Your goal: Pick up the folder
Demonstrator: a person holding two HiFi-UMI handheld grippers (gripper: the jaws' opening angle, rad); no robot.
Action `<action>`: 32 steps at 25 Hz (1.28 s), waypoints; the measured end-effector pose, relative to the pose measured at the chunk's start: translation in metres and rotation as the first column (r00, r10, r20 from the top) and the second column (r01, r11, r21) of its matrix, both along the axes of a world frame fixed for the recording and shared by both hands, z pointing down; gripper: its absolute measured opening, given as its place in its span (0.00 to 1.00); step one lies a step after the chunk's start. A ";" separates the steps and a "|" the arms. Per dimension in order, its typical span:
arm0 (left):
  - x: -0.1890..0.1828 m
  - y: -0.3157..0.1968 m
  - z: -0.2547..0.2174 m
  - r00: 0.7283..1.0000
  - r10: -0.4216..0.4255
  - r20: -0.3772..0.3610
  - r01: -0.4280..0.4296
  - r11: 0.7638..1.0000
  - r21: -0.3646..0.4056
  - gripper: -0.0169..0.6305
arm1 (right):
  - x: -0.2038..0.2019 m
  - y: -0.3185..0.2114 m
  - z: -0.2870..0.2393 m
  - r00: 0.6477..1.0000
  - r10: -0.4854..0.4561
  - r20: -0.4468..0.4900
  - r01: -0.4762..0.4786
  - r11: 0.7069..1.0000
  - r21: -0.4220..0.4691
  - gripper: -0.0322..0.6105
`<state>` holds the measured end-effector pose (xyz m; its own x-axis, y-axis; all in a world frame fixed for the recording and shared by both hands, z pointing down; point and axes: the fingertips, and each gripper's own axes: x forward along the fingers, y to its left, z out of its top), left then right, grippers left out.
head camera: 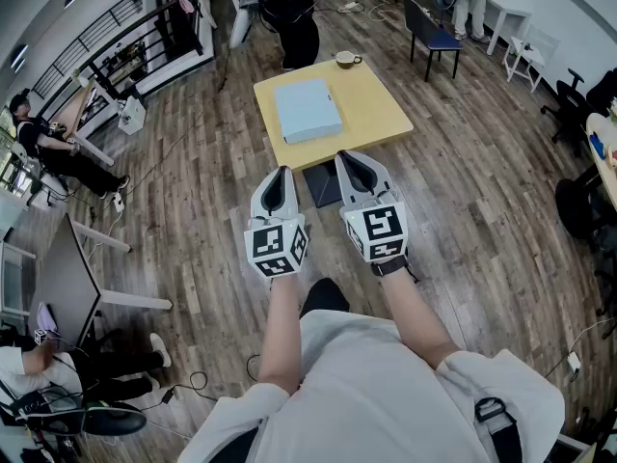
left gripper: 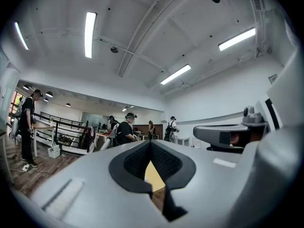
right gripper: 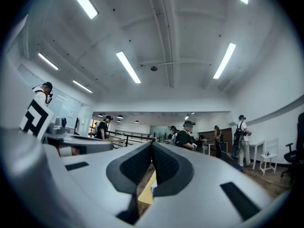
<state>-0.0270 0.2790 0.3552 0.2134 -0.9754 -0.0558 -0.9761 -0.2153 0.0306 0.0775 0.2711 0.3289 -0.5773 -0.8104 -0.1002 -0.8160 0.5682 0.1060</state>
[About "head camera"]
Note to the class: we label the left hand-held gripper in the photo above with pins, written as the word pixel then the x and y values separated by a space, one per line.
pixel 277 244

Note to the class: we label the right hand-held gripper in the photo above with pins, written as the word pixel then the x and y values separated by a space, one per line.
pixel 378 229

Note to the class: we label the person's left forearm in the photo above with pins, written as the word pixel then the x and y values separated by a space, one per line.
pixel 282 335

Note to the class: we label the person's right forearm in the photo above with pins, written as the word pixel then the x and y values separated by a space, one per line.
pixel 414 321

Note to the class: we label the grey table with white legs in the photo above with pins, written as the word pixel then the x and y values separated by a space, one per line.
pixel 62 278

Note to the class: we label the black trousers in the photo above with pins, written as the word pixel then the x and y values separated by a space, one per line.
pixel 325 297

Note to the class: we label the dark brown cup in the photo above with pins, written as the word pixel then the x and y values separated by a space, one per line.
pixel 346 61

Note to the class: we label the white power strip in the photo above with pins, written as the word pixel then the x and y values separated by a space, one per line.
pixel 348 7
pixel 118 203

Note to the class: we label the black and blue chair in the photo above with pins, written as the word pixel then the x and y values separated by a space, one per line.
pixel 443 40

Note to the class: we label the small white cabinet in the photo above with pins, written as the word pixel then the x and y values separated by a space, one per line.
pixel 132 116

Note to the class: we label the black metal railing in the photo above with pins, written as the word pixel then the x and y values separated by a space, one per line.
pixel 193 32

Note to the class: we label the white chair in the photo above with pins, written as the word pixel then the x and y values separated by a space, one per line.
pixel 528 53

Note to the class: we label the white t-shirt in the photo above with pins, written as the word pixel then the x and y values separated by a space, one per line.
pixel 366 393

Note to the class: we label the black round table base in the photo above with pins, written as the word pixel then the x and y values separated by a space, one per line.
pixel 576 205

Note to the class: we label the pink cloth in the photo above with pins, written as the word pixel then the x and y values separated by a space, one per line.
pixel 182 0

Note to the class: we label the black power adapter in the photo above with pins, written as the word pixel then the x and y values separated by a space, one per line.
pixel 169 394

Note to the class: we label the black office chair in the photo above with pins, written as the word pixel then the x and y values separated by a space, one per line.
pixel 605 92
pixel 571 99

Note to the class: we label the round wooden table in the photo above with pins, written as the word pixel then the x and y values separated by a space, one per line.
pixel 608 181

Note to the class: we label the purple cloth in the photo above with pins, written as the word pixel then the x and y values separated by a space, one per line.
pixel 47 316

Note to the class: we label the window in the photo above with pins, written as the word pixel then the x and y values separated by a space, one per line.
pixel 7 171

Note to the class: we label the black round stool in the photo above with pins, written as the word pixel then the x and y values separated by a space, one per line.
pixel 115 420

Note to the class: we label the white power adapter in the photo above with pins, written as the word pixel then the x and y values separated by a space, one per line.
pixel 573 361

